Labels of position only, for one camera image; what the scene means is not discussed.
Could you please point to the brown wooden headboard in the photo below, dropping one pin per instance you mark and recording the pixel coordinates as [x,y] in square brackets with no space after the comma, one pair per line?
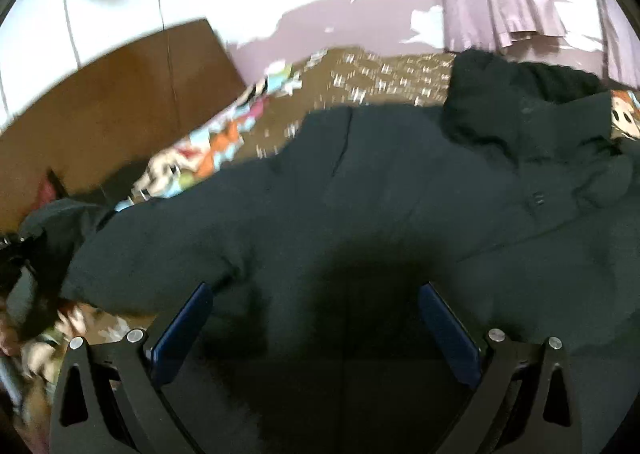
[100,109]

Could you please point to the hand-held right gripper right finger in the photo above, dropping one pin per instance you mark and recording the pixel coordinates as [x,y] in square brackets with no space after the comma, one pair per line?
[450,334]

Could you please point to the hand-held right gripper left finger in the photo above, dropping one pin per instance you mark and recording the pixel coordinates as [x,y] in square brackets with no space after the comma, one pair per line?
[181,336]

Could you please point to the brown printed blanket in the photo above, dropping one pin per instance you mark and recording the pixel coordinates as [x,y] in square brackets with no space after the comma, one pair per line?
[385,79]

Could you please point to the black padded coat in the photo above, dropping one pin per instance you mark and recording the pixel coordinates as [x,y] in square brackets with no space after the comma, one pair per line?
[380,194]

